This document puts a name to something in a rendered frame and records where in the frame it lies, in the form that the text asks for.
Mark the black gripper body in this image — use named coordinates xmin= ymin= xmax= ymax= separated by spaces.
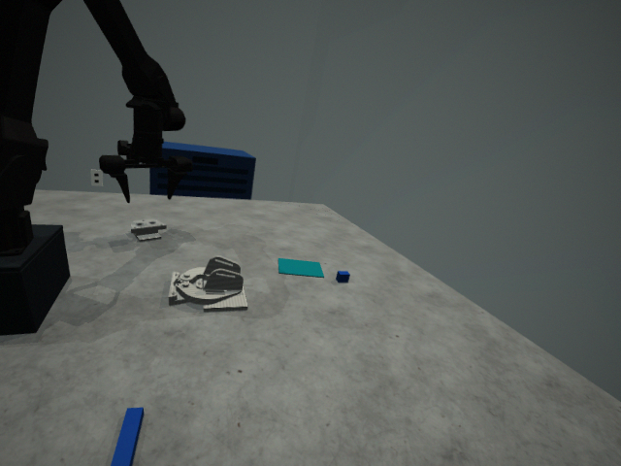
xmin=99 ymin=130 xmax=193 ymax=175

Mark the teal flat rectangular plate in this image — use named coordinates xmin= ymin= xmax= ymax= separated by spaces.
xmin=278 ymin=258 xmax=324 ymax=278

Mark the blue flat bar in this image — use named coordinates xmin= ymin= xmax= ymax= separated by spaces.
xmin=111 ymin=407 xmax=144 ymax=466

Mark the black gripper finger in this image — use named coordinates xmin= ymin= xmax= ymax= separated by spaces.
xmin=167 ymin=168 xmax=187 ymax=199
xmin=109 ymin=172 xmax=130 ymax=203

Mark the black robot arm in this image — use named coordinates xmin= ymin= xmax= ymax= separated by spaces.
xmin=0 ymin=0 xmax=186 ymax=257

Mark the small blue cube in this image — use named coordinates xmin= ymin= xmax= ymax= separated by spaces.
xmin=336 ymin=271 xmax=350 ymax=283

